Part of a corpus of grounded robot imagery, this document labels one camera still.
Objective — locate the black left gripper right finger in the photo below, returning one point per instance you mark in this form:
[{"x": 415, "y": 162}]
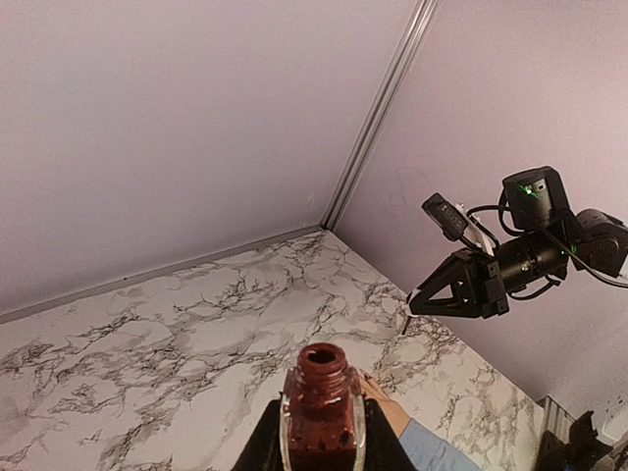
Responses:
[{"x": 383, "y": 449}]

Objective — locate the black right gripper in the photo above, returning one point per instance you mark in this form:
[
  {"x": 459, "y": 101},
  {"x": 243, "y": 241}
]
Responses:
[{"x": 478, "y": 288}]

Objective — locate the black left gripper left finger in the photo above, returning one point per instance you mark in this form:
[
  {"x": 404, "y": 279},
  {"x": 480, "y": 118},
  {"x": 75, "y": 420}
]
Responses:
[{"x": 262, "y": 452}]

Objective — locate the dark red nail polish bottle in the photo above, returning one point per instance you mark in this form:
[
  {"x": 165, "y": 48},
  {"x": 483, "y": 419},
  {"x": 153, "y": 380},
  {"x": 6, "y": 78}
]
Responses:
[{"x": 322, "y": 421}]

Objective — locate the white nail polish cap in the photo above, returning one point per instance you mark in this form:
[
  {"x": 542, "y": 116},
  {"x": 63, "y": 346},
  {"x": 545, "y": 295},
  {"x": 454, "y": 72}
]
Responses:
[{"x": 410, "y": 313}]

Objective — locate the forearm in blue sleeve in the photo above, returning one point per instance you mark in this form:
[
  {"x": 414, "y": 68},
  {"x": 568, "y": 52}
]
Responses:
[{"x": 428, "y": 452}]

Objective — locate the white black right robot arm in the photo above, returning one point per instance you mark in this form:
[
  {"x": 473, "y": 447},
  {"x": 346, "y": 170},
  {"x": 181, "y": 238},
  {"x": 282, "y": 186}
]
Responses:
[{"x": 517, "y": 249}]

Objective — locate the person's hand with painted nails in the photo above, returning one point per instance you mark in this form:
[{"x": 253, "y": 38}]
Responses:
[{"x": 397, "y": 417}]

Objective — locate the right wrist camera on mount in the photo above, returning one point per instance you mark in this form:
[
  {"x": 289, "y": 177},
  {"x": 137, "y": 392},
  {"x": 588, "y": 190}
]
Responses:
[{"x": 458, "y": 225}]

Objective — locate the aluminium front frame rail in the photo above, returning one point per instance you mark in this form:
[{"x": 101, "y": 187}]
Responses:
[{"x": 555, "y": 426}]

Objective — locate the aluminium corner post right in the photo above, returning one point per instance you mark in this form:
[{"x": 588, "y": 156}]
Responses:
[{"x": 364, "y": 144}]

